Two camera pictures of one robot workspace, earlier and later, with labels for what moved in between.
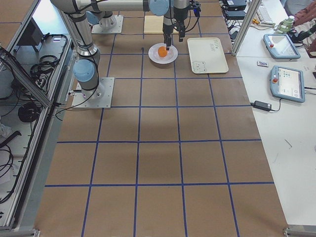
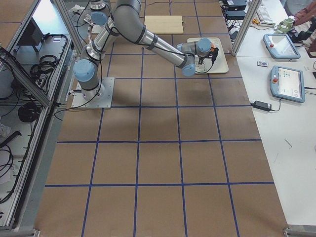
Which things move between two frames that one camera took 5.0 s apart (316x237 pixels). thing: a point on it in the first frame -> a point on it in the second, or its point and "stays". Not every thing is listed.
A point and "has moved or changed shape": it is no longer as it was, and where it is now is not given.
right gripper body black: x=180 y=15 -> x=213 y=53
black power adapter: x=262 y=105 stays
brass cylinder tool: x=255 y=21 stays
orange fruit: x=162 y=51 has moved or changed shape
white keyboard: x=265 y=19 stays
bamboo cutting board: x=154 y=24 stays
